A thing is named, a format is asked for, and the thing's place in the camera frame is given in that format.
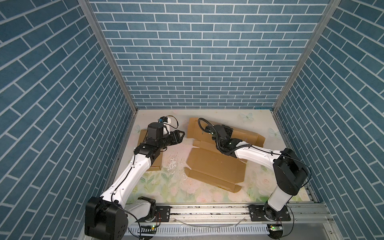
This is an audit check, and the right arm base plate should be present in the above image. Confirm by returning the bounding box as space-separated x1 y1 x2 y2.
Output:
248 204 291 222

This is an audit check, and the right green circuit board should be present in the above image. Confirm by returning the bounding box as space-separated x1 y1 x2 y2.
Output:
268 224 284 232

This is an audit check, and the right aluminium corner post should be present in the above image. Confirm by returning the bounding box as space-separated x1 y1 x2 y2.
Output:
272 0 341 115

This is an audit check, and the aluminium front rail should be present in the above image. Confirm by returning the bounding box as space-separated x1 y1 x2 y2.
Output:
85 202 335 226

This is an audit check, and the aluminium corner post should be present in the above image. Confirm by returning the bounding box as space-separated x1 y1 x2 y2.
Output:
78 0 138 114
272 0 341 115

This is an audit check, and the left aluminium corner post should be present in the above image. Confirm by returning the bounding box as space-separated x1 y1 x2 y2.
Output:
78 0 138 114

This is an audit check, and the green circuit board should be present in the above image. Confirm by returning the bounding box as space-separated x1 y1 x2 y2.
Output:
138 226 158 235
268 224 284 232

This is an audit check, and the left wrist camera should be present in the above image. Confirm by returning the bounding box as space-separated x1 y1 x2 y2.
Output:
158 116 172 135

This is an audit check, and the left green circuit board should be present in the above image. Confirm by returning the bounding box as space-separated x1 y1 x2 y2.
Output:
138 226 158 235

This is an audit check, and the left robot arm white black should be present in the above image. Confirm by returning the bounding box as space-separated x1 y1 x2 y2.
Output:
85 116 185 240

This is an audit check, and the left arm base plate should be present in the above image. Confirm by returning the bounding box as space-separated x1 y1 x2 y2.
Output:
144 206 172 223

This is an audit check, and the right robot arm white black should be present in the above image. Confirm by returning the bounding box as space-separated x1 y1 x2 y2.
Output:
204 125 311 221

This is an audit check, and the white slotted cable duct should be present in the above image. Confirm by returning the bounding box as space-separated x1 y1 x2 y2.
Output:
142 224 270 237

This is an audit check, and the brown cardboard box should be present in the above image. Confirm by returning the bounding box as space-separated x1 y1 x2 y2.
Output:
185 118 247 193
136 128 164 172

